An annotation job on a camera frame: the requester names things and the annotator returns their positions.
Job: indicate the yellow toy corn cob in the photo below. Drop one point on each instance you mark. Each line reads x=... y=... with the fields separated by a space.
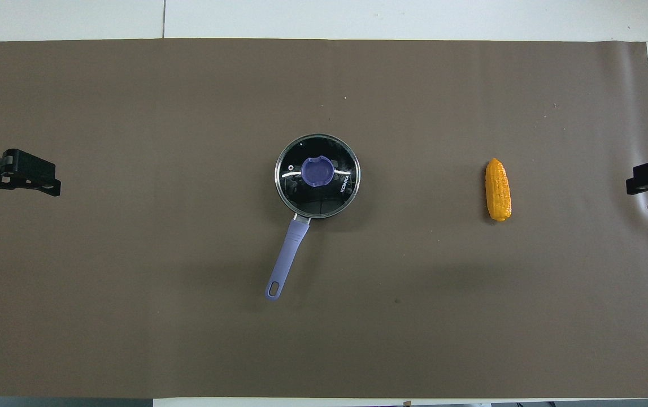
x=498 y=189

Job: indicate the glass lid purple knob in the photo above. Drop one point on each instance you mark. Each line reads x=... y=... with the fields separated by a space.
x=317 y=171

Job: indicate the brown table mat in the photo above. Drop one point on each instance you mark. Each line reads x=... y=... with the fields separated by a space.
x=188 y=316

